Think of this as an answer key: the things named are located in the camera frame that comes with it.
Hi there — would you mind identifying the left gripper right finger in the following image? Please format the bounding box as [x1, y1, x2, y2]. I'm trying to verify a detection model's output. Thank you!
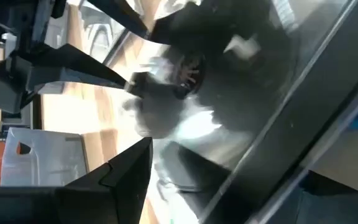
[158, 141, 229, 224]

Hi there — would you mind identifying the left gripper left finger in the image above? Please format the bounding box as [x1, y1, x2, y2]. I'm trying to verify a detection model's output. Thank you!
[57, 136, 154, 224]

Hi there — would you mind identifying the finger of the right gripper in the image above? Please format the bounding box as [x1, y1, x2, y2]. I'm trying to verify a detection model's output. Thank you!
[87, 0, 150, 38]
[0, 43, 142, 113]

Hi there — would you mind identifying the translucent grey plastic bin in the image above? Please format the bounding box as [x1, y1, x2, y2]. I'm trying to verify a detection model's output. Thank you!
[0, 126, 89, 187]

